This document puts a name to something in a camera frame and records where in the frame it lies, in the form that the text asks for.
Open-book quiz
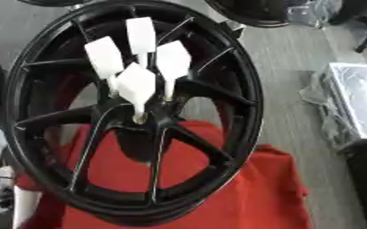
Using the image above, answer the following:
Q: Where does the white open box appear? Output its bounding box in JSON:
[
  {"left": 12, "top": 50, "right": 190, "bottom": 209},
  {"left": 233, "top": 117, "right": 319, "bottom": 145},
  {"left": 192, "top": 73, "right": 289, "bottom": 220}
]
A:
[{"left": 324, "top": 62, "right": 367, "bottom": 140}]

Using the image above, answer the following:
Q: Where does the clear plastic bag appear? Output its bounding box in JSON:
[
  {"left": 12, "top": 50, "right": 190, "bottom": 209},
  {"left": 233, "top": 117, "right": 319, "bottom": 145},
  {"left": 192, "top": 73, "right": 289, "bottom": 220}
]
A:
[{"left": 286, "top": 0, "right": 346, "bottom": 29}]

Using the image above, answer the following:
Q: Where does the black spoked wheel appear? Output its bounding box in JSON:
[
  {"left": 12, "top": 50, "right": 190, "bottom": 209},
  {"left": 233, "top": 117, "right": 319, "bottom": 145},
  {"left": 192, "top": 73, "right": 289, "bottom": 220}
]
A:
[{"left": 2, "top": 0, "right": 265, "bottom": 226}]

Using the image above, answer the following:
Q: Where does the black round wheel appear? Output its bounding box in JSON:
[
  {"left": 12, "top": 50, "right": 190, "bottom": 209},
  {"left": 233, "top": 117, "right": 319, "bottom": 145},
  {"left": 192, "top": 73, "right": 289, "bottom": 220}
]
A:
[
  {"left": 15, "top": 0, "right": 95, "bottom": 7},
  {"left": 203, "top": 0, "right": 298, "bottom": 29}
]

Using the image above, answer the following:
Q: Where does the grey plastic wrap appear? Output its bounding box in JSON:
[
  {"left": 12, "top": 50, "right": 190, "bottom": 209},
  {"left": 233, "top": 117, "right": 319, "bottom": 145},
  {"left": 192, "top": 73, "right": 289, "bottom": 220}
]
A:
[{"left": 297, "top": 71, "right": 363, "bottom": 151}]

